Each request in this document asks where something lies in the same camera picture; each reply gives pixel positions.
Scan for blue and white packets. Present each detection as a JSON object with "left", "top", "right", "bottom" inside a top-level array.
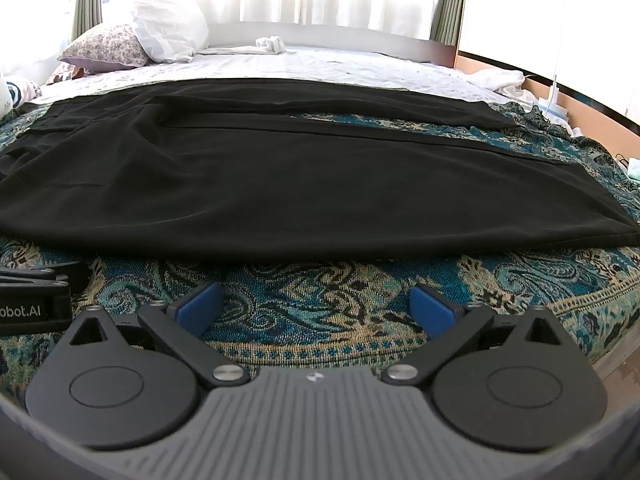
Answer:
[{"left": 532, "top": 97, "right": 573, "bottom": 123}]

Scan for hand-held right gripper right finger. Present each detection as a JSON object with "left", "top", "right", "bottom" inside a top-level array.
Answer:
[{"left": 382, "top": 282, "right": 568, "bottom": 389}]

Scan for white pillow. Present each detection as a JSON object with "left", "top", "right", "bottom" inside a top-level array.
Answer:
[{"left": 131, "top": 0, "right": 210, "bottom": 64}]

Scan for grey bed headboard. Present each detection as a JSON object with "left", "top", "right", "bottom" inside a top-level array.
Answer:
[{"left": 205, "top": 21, "right": 458, "bottom": 68}]

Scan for white stuffed toy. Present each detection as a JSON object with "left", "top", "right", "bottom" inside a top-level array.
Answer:
[{"left": 0, "top": 77, "right": 43, "bottom": 111}]

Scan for white charging cable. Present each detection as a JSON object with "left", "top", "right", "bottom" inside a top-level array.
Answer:
[{"left": 550, "top": 0, "right": 576, "bottom": 111}]

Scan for small white knotted cloth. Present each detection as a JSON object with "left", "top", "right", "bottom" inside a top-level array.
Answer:
[{"left": 197, "top": 35, "right": 301, "bottom": 57}]

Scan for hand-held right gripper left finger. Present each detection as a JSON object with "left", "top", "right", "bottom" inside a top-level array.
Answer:
[{"left": 67, "top": 281, "right": 251, "bottom": 389}]

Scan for green curtain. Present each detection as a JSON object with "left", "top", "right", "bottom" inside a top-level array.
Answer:
[
  {"left": 70, "top": 0, "right": 103, "bottom": 41},
  {"left": 431, "top": 0, "right": 468, "bottom": 47}
]

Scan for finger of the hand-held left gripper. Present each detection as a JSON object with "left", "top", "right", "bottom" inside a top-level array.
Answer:
[{"left": 0, "top": 261, "right": 92, "bottom": 297}]

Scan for white bed sheet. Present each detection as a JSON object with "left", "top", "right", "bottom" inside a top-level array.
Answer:
[{"left": 30, "top": 45, "right": 536, "bottom": 108}]

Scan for crumpled white cloth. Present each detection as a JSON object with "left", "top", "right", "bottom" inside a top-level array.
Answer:
[{"left": 470, "top": 67, "right": 526, "bottom": 98}]

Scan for black pants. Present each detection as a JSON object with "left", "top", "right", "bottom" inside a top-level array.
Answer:
[{"left": 0, "top": 77, "right": 640, "bottom": 265}]

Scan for white sheer curtain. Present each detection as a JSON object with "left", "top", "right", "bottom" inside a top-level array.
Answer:
[{"left": 97, "top": 0, "right": 448, "bottom": 41}]

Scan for grey floral pillow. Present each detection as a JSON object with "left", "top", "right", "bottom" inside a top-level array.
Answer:
[{"left": 56, "top": 22, "right": 151, "bottom": 73}]

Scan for brown floral pillow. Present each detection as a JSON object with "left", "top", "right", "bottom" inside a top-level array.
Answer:
[{"left": 46, "top": 61, "right": 85, "bottom": 84}]

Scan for teal paisley blanket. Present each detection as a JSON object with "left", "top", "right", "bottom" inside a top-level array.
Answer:
[{"left": 0, "top": 100, "right": 640, "bottom": 401}]

